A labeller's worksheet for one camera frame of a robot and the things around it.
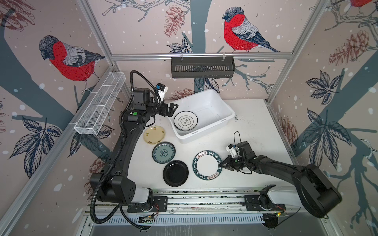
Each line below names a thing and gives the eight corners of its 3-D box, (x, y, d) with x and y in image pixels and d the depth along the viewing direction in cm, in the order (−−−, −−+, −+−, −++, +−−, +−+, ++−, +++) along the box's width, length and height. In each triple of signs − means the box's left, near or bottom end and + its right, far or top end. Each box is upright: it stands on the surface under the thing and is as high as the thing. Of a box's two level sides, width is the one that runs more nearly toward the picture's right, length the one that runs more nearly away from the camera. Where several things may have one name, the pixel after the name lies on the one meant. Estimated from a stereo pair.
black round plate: (162, 186, 81) (161, 185, 79) (165, 161, 90) (164, 160, 88) (188, 186, 81) (188, 185, 79) (188, 161, 90) (188, 160, 88)
